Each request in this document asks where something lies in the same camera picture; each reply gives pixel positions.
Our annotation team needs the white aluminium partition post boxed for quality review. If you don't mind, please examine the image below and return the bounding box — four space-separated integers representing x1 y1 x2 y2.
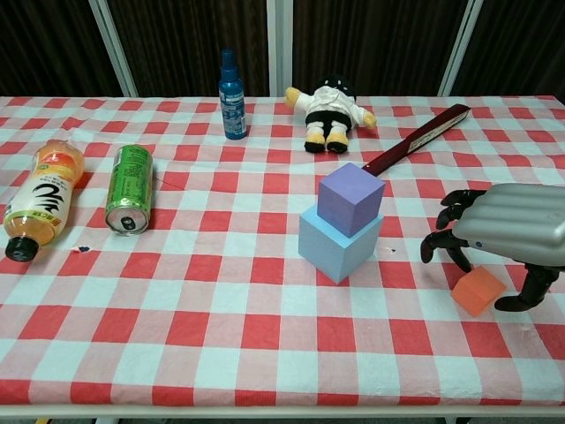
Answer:
87 0 138 98
266 0 295 96
436 0 485 97

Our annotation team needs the dark brown curtain panel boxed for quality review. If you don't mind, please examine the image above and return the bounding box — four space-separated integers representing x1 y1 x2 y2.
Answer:
449 0 565 97
108 0 270 97
290 0 469 96
0 0 127 98

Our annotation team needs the medium purple cube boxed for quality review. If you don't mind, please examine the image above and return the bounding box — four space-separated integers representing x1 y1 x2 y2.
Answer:
317 162 387 239

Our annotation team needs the green drink can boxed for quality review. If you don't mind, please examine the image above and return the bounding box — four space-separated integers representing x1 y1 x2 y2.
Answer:
104 144 154 238

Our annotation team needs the large light blue cube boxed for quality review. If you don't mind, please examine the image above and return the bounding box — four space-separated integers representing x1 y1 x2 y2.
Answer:
298 205 383 285

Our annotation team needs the blue spray bottle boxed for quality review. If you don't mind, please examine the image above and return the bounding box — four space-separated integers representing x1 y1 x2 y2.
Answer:
219 48 248 140

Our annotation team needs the small orange cube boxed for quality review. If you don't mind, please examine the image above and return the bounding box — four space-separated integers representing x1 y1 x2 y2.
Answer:
450 266 508 318

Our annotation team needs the red white checkered tablecloth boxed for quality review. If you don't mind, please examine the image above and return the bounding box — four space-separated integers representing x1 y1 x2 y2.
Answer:
0 95 565 419

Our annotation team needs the black haired plush doll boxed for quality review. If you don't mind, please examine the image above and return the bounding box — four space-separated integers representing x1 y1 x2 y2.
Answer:
284 72 379 155

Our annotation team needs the dark red folded fan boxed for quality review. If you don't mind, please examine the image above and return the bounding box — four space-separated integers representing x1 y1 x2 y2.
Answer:
362 103 471 179

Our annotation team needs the orange drink plastic bottle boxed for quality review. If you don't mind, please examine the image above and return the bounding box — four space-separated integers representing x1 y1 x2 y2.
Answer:
4 139 86 262

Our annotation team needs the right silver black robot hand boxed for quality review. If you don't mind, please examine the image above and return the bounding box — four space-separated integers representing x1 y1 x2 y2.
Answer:
418 183 565 313

